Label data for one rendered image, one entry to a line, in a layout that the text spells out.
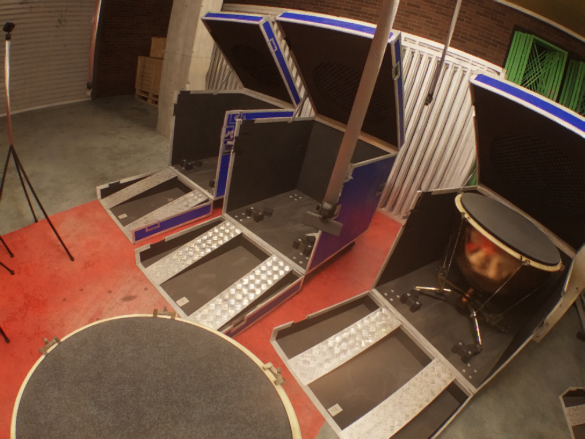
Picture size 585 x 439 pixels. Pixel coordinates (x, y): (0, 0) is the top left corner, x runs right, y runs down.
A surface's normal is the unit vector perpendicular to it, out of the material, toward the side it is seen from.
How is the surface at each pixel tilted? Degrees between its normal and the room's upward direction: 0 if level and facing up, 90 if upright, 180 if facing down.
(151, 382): 0
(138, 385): 0
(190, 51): 90
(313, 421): 0
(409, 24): 90
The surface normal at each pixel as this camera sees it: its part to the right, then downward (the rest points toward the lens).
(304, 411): 0.23, -0.83
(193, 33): -0.55, 0.31
